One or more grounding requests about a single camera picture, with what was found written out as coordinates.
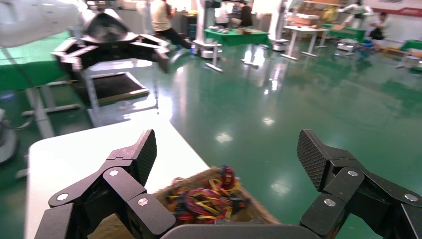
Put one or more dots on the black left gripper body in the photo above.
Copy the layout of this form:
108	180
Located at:
104	28

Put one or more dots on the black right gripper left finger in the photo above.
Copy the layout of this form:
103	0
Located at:
125	198

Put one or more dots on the white robot column with base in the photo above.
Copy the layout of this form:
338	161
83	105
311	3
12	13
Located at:
278	26
206	33

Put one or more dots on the gray round robot base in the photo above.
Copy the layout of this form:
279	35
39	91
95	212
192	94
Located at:
6	138

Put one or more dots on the person in black shirt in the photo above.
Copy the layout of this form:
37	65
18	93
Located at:
245	14

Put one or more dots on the person in beige shirt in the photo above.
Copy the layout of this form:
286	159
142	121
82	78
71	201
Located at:
163	19

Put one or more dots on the green covered table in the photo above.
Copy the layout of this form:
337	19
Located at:
413	46
26	66
346	33
237	37

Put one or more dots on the brown cardboard divider box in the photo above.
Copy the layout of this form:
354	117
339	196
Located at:
257	214

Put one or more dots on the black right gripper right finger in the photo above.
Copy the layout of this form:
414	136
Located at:
349	194

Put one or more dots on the white frame table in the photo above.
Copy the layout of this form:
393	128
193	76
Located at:
305	36

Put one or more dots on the brown cardboard boxes stack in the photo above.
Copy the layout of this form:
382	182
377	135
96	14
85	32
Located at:
306	19

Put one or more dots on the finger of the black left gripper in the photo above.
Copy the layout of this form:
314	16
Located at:
79	54
155	49

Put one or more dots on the black tray with wooden frame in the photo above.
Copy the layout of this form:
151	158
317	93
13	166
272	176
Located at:
113	86

